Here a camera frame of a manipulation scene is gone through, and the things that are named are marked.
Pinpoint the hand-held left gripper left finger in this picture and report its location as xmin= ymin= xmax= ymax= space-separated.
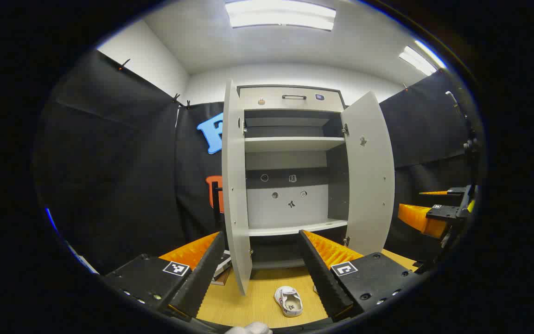
xmin=102 ymin=231 xmax=227 ymax=321

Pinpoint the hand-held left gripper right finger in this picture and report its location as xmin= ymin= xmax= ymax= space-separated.
xmin=299 ymin=229 xmax=424 ymax=322

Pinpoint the grey shoe cabinet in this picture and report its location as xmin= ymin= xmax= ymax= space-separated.
xmin=221 ymin=79 xmax=396 ymax=296

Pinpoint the grey cabinet door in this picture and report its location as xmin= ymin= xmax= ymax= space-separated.
xmin=341 ymin=90 xmax=396 ymax=257
xmin=221 ymin=79 xmax=253 ymax=296

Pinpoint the grey cabinet drawer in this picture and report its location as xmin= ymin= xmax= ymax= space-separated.
xmin=238 ymin=86 xmax=345 ymax=113

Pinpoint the white flat panel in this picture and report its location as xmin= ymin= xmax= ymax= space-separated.
xmin=65 ymin=241 xmax=100 ymax=275

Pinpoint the small ceiling light panel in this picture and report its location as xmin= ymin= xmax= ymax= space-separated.
xmin=398 ymin=39 xmax=447 ymax=76

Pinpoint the black backdrop cloth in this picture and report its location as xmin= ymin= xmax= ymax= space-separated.
xmin=33 ymin=49 xmax=478 ymax=275

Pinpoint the large ceiling light panel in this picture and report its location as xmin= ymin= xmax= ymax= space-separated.
xmin=224 ymin=0 xmax=337 ymax=32

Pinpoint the black camera stand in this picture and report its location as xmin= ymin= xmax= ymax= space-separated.
xmin=445 ymin=90 xmax=481 ymax=158

